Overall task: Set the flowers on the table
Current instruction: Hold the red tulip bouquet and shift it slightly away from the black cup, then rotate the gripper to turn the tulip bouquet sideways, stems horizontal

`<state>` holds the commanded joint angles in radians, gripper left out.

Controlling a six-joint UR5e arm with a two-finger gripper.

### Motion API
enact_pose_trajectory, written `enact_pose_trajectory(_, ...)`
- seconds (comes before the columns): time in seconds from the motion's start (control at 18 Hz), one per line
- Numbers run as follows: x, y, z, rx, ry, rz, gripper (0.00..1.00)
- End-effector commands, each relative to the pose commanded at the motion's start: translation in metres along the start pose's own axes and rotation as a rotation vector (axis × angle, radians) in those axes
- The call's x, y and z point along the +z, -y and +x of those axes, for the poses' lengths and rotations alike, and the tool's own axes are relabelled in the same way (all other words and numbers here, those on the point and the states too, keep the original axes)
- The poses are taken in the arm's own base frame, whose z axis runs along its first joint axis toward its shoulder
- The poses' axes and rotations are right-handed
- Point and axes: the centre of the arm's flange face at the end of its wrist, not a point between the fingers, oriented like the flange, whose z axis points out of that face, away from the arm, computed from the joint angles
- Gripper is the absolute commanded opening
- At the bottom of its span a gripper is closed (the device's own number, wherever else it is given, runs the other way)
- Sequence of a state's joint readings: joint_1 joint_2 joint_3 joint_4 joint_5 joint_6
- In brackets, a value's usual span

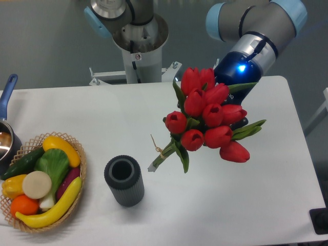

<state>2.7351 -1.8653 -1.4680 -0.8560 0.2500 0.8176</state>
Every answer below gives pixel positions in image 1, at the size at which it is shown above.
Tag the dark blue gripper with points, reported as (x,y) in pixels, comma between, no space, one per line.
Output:
(234,69)

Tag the red tulip bouquet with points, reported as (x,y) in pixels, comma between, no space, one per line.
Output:
(206,118)

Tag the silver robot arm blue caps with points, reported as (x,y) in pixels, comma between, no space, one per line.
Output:
(260,31)

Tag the dark grey ribbed vase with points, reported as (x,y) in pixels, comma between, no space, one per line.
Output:
(123,176)

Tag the black device at table edge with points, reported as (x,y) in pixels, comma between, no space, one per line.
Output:
(319,220)

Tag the purple sweet potato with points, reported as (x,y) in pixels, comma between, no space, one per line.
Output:
(71,175)

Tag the yellow squash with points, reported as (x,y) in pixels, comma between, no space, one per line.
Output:
(55,142)

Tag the green bok choy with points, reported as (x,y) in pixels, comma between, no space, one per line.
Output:
(55,163)

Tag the woven wicker basket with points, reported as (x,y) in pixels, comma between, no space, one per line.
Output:
(32,145)

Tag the green cucumber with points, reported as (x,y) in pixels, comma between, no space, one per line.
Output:
(24,165)

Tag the yellow banana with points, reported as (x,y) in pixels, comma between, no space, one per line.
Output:
(57,211)

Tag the orange fruit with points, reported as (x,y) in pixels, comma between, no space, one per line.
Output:
(24,205)

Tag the yellow bell pepper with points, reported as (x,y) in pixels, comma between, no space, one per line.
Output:
(13,187)

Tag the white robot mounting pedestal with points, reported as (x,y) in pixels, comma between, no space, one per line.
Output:
(141,49)

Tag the white frame at right edge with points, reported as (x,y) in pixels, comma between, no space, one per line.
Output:
(317,117)

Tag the blue handled saucepan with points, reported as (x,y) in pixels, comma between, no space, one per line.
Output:
(10,142)

